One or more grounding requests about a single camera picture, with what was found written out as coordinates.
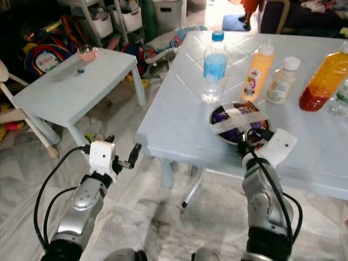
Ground taped metal bowl purple contents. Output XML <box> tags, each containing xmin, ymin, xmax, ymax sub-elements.
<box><xmin>209</xmin><ymin>101</ymin><xmax>271</xmax><ymax>146</ymax></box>

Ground small toy on floor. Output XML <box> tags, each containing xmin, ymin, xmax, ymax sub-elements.
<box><xmin>84</xmin><ymin>133</ymin><xmax>105</xmax><ymax>144</ymax></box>

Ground large light blue plastic table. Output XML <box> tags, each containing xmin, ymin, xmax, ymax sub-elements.
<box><xmin>134</xmin><ymin>30</ymin><xmax>348</xmax><ymax>209</ymax></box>

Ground cream sauce bottle white cap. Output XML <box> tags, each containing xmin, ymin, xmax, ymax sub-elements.
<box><xmin>266</xmin><ymin>55</ymin><xmax>302</xmax><ymax>105</ymax></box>

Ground small light blue plastic table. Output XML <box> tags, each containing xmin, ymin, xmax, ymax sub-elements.
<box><xmin>11</xmin><ymin>47</ymin><xmax>148</xmax><ymax>159</ymax></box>

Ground yellow juice bottle white cap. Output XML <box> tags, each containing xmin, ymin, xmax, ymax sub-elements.
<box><xmin>240</xmin><ymin>43</ymin><xmax>276</xmax><ymax>103</ymax></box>

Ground clear water bottle blue cap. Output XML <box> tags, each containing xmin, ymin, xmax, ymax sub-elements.
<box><xmin>201</xmin><ymin>30</ymin><xmax>229</xmax><ymax>104</ymax></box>

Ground white wooden-legged chair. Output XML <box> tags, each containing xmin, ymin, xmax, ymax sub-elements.
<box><xmin>0</xmin><ymin>60</ymin><xmax>60</xmax><ymax>159</ymax></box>

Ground small pink bowl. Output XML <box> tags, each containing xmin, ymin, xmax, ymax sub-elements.
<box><xmin>77</xmin><ymin>45</ymin><xmax>100</xmax><ymax>62</ymax></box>

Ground large orange red drink bottle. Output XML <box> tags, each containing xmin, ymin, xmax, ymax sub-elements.
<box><xmin>299</xmin><ymin>42</ymin><xmax>348</xmax><ymax>113</ymax></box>

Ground clear bottle green label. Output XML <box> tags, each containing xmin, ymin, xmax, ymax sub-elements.
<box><xmin>328</xmin><ymin>78</ymin><xmax>348</xmax><ymax>116</ymax></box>

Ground grey robot left leg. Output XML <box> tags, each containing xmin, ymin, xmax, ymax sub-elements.
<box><xmin>116</xmin><ymin>248</ymin><xmax>148</xmax><ymax>261</ymax></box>

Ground grey robot leg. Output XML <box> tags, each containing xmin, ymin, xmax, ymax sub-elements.
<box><xmin>192</xmin><ymin>248</ymin><xmax>222</xmax><ymax>261</ymax></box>
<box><xmin>116</xmin><ymin>248</ymin><xmax>148</xmax><ymax>261</ymax></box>

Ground colourful children's backpack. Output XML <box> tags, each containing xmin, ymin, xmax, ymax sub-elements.
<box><xmin>24</xmin><ymin>32</ymin><xmax>83</xmax><ymax>78</ymax></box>

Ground patterned baby bouncer seat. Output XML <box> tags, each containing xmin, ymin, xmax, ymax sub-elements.
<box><xmin>144</xmin><ymin>26</ymin><xmax>208</xmax><ymax>72</ymax></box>

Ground blue floor mat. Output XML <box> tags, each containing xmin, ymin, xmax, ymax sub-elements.
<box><xmin>221</xmin><ymin>14</ymin><xmax>246</xmax><ymax>32</ymax></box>

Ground white storage rack with bins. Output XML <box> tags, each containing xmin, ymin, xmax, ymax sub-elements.
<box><xmin>57</xmin><ymin>0</ymin><xmax>145</xmax><ymax>48</ymax></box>

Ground grey robot right leg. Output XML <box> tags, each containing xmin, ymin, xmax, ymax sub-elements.
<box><xmin>192</xmin><ymin>248</ymin><xmax>222</xmax><ymax>261</ymax></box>

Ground dark sofa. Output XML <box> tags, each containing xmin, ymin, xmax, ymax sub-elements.
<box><xmin>259</xmin><ymin>0</ymin><xmax>348</xmax><ymax>38</ymax></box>

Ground green cylinder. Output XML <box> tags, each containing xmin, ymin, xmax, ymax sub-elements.
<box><xmin>139</xmin><ymin>0</ymin><xmax>159</xmax><ymax>43</ymax></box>

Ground child in red clothes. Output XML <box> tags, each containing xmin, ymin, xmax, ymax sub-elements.
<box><xmin>239</xmin><ymin>0</ymin><xmax>262</xmax><ymax>32</ymax></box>

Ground white plastic bin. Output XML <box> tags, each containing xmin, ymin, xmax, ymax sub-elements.
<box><xmin>152</xmin><ymin>0</ymin><xmax>187</xmax><ymax>32</ymax></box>

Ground pile of light clothes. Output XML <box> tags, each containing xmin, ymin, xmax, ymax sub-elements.
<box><xmin>301</xmin><ymin>0</ymin><xmax>339</xmax><ymax>15</ymax></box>

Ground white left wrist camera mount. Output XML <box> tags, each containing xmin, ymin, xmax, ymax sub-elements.
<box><xmin>89</xmin><ymin>140</ymin><xmax>117</xmax><ymax>174</ymax></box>

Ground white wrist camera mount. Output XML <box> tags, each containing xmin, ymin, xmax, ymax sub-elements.
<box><xmin>89</xmin><ymin>140</ymin><xmax>117</xmax><ymax>174</ymax></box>
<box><xmin>252</xmin><ymin>128</ymin><xmax>297</xmax><ymax>167</ymax></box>

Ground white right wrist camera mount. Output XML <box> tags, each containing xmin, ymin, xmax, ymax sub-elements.
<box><xmin>252</xmin><ymin>128</ymin><xmax>297</xmax><ymax>167</ymax></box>

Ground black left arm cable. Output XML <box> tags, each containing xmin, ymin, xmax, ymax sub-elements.
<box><xmin>32</xmin><ymin>145</ymin><xmax>92</xmax><ymax>252</ymax></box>

